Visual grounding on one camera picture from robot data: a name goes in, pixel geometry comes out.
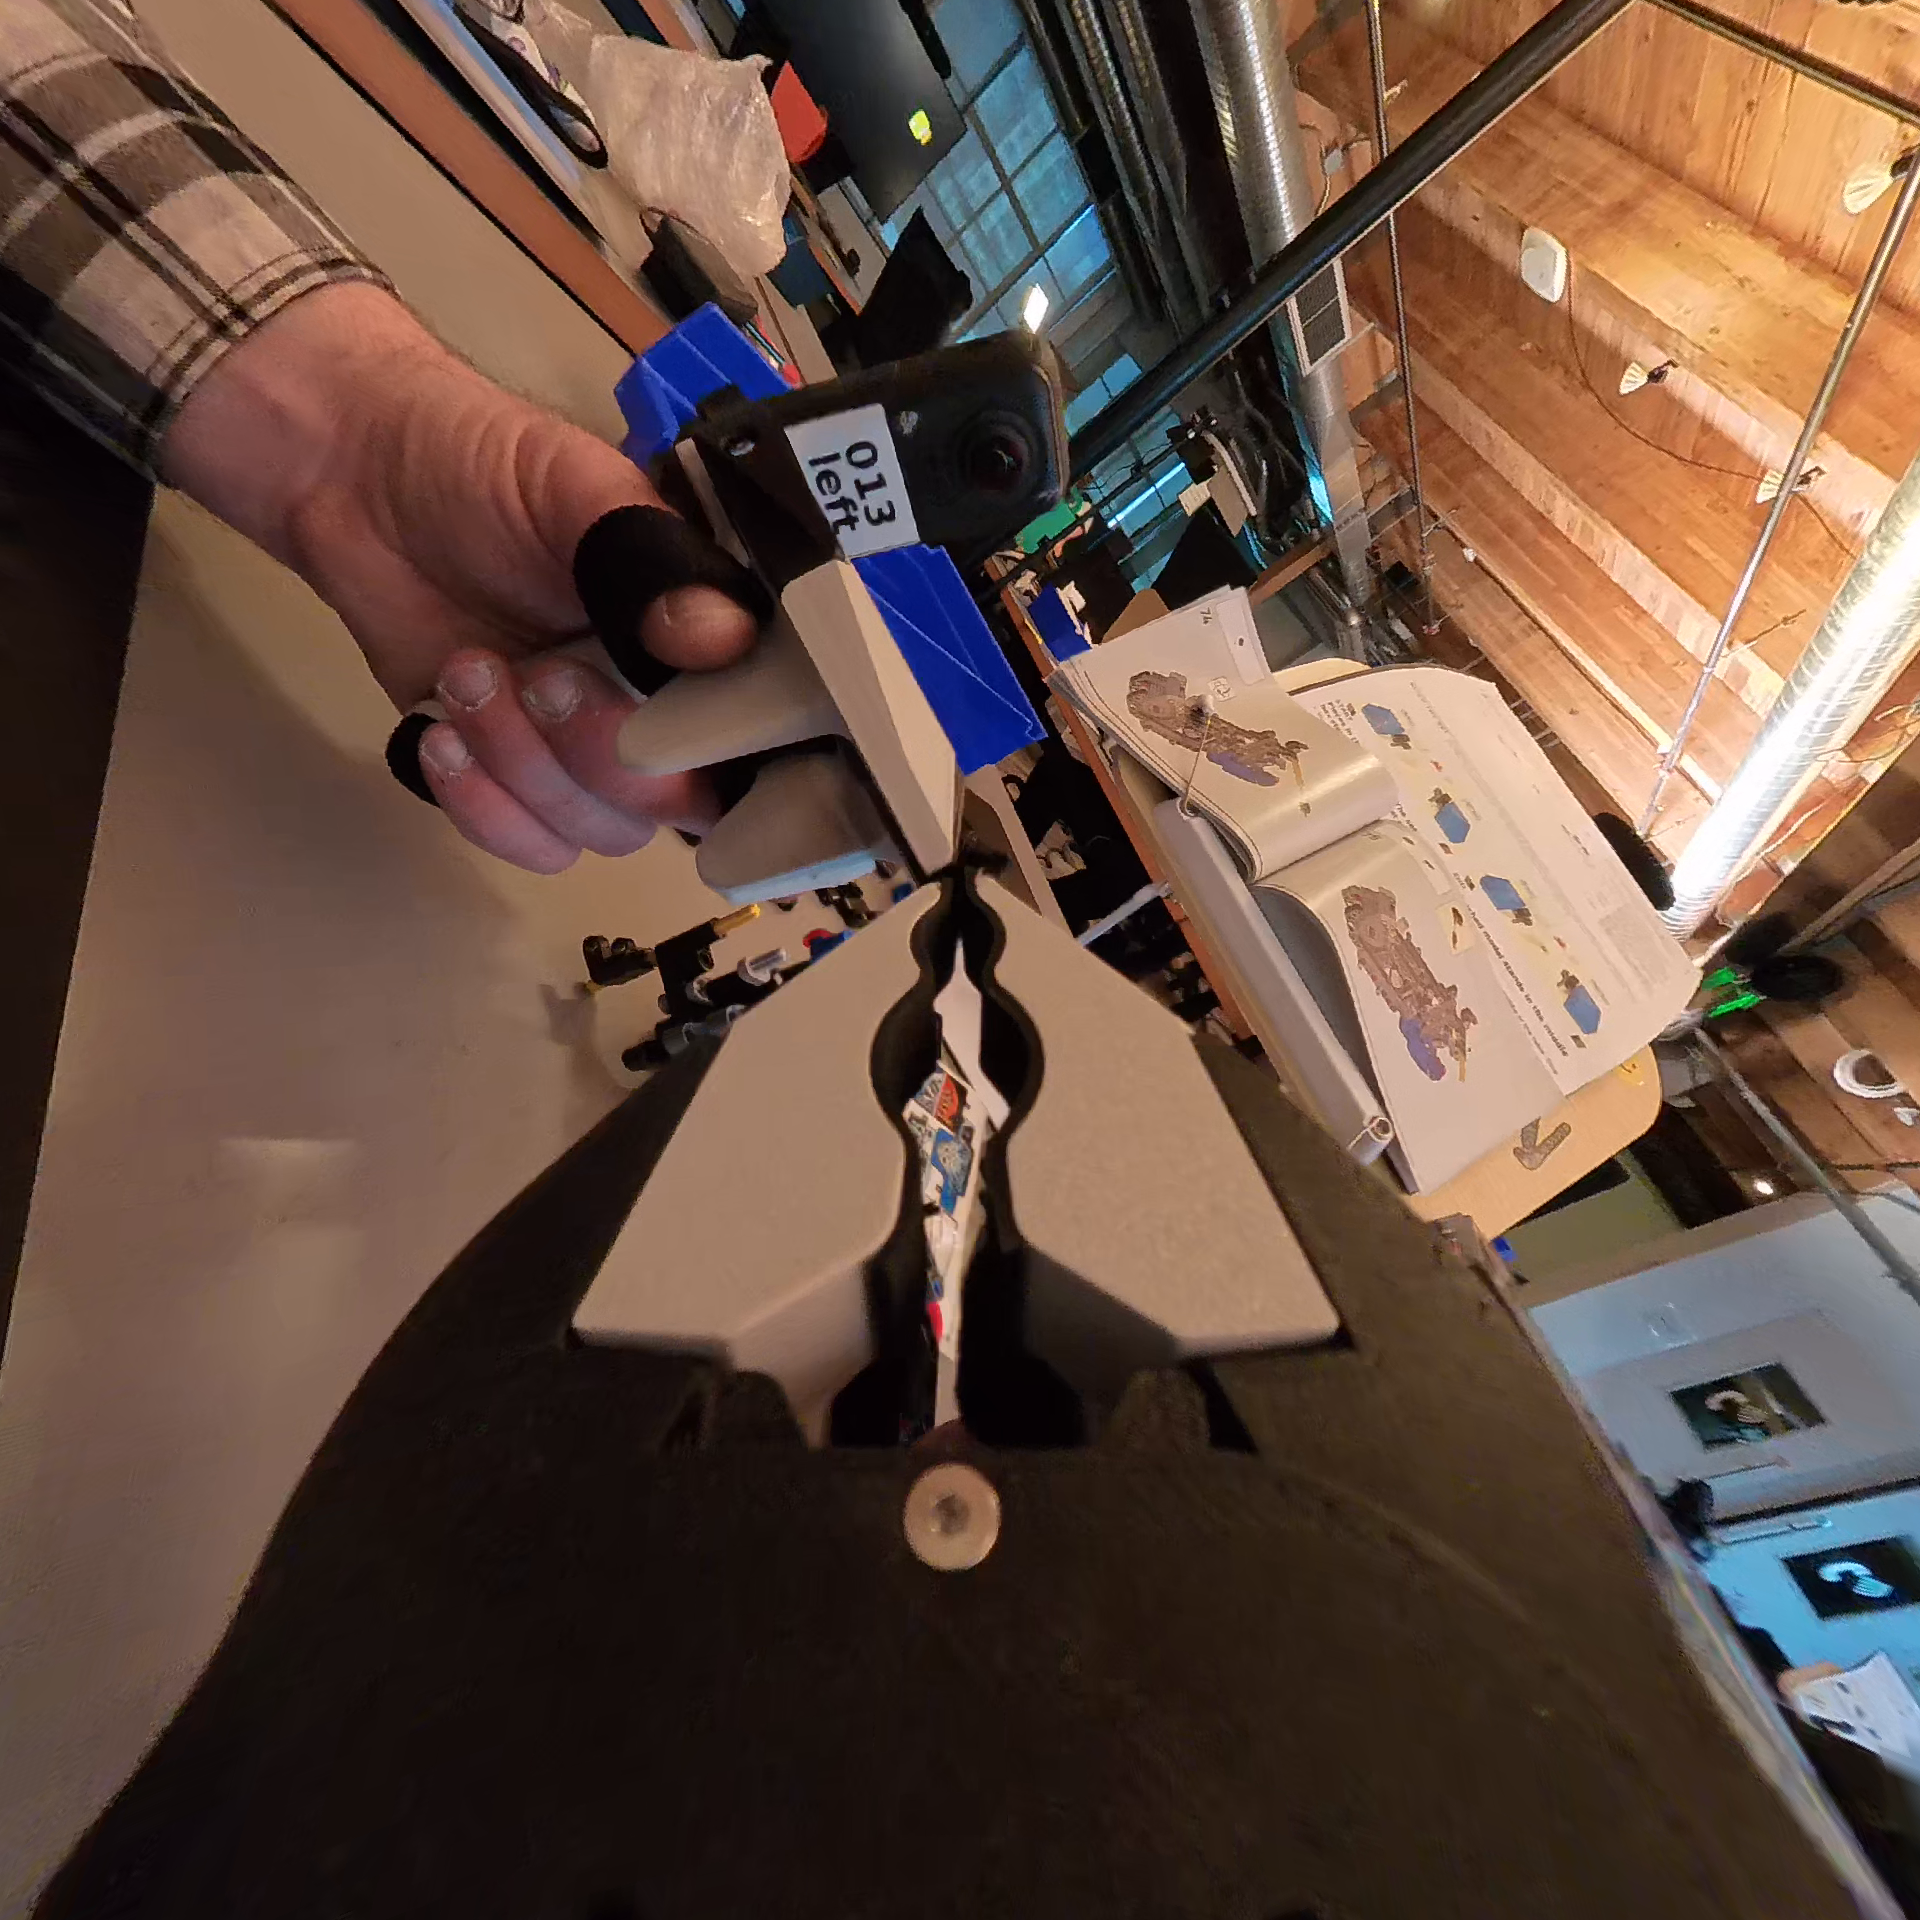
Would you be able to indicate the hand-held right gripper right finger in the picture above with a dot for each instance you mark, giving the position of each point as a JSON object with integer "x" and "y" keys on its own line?
{"x": 1154, "y": 1200}

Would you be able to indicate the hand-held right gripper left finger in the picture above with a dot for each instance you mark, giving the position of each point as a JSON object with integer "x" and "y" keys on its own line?
{"x": 751, "y": 1200}

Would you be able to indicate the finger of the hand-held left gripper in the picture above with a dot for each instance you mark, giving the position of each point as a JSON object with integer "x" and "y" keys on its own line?
{"x": 885, "y": 720}

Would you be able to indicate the small black toy connector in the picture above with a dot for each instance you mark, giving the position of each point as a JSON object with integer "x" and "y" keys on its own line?
{"x": 973, "y": 867}

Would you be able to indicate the blue and black toy chassis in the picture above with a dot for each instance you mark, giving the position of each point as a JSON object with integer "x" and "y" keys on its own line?
{"x": 667, "y": 968}

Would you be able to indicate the person's left forearm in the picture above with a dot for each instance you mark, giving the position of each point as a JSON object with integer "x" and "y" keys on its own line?
{"x": 135, "y": 194}

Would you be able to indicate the grey desk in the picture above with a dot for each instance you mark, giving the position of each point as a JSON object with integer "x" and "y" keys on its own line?
{"x": 299, "y": 975}

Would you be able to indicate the person's left hand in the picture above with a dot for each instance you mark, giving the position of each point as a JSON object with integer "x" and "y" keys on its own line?
{"x": 406, "y": 495}

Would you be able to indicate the blue bin with white tag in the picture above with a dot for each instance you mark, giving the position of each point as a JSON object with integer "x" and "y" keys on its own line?
{"x": 945, "y": 660}

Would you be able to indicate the colourful sticker sheet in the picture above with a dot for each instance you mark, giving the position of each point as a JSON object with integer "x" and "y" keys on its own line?
{"x": 950, "y": 1108}

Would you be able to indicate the small black case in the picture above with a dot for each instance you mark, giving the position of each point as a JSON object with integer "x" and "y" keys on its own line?
{"x": 682, "y": 270}

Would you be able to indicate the black office chair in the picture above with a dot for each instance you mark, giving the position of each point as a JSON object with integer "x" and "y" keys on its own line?
{"x": 907, "y": 292}

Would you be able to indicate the clear plastic bag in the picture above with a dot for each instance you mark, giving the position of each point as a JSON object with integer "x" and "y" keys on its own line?
{"x": 691, "y": 136}

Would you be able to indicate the orange chair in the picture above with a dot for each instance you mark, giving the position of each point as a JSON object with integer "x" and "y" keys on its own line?
{"x": 795, "y": 112}

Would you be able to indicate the open instruction booklet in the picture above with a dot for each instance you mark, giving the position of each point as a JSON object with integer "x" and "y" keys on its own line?
{"x": 1350, "y": 840}

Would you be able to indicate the large black monitor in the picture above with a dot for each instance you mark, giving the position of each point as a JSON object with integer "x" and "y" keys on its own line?
{"x": 869, "y": 105}

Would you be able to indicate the black metal pole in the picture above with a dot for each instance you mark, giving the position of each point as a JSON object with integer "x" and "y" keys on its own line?
{"x": 1350, "y": 201}

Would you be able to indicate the black dimpled pad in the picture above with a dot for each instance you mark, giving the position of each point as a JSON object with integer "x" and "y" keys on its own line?
{"x": 61, "y": 750}

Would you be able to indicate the bright ceiling light tube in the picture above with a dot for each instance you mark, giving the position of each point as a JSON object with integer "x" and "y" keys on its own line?
{"x": 1799, "y": 705}

